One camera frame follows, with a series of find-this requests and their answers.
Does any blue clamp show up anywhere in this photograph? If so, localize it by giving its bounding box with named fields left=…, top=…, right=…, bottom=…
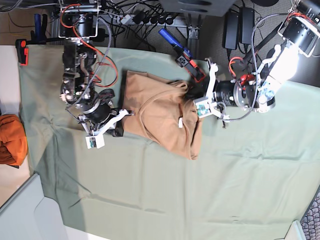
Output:
left=158, top=28, right=206, bottom=83
left=15, top=13, right=62, bottom=66

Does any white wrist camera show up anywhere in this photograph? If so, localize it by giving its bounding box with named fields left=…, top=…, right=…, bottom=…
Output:
left=85, top=134, right=105, bottom=149
left=193, top=99, right=213, bottom=118

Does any tan orange T-shirt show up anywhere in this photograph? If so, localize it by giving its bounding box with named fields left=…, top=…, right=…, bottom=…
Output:
left=122, top=71, right=203, bottom=160

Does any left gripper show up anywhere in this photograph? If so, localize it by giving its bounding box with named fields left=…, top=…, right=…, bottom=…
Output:
left=183, top=58, right=258, bottom=123

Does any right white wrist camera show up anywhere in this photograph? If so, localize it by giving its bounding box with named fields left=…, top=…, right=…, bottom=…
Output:
left=85, top=134, right=105, bottom=149

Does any blue clamp at left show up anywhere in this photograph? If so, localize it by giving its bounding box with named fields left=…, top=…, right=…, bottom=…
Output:
left=15, top=13, right=62, bottom=66

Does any aluminium frame bracket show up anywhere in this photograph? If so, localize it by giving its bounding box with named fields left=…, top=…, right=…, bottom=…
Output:
left=175, top=13, right=204, bottom=59

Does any green table cloth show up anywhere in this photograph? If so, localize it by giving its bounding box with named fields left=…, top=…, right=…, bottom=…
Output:
left=19, top=45, right=320, bottom=240

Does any black power adapter pair right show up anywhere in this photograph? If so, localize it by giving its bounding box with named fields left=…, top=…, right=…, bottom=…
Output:
left=238, top=7, right=255, bottom=45

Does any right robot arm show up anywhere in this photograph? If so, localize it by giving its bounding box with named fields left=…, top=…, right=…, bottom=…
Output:
left=58, top=0, right=133, bottom=137

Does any folded orange cloth pile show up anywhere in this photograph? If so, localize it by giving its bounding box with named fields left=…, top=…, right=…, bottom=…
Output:
left=0, top=114, right=28, bottom=166

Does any black power adapter pair left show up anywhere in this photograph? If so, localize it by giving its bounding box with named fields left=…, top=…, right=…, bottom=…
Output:
left=222, top=11, right=239, bottom=50

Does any white plastic bin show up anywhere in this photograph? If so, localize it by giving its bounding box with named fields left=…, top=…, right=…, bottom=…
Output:
left=0, top=173, right=68, bottom=240

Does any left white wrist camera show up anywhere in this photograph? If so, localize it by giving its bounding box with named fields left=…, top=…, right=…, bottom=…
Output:
left=193, top=99, right=213, bottom=118

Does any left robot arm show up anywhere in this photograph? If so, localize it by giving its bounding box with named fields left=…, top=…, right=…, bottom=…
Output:
left=193, top=0, right=320, bottom=123

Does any black power adapter pair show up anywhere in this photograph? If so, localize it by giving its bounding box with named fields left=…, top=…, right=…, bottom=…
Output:
left=238, top=7, right=255, bottom=45
left=222, top=11, right=239, bottom=50

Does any blue clamp at centre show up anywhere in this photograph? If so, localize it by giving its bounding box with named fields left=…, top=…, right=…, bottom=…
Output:
left=158, top=28, right=206, bottom=83

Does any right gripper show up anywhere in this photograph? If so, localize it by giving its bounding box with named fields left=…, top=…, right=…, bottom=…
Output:
left=77, top=99, right=134, bottom=137

